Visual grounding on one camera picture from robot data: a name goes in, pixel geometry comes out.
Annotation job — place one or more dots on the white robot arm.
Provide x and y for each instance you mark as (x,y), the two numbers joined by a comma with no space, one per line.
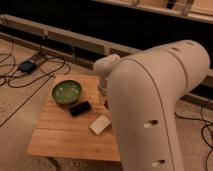
(147,139)

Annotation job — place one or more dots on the white sponge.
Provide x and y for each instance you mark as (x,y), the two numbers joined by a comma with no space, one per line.
(100,124)

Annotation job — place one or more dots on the black rectangular block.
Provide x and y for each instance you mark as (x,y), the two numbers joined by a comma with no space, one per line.
(80,108)

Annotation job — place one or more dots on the green bowl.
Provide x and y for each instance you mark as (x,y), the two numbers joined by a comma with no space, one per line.
(66,92)

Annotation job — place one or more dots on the wooden table board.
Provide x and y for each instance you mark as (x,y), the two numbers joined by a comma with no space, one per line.
(58,134)

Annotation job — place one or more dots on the black power adapter box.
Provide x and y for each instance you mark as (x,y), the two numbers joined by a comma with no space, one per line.
(27,66)

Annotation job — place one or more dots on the long wooden rail frame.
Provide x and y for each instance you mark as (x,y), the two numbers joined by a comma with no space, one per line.
(66,40)

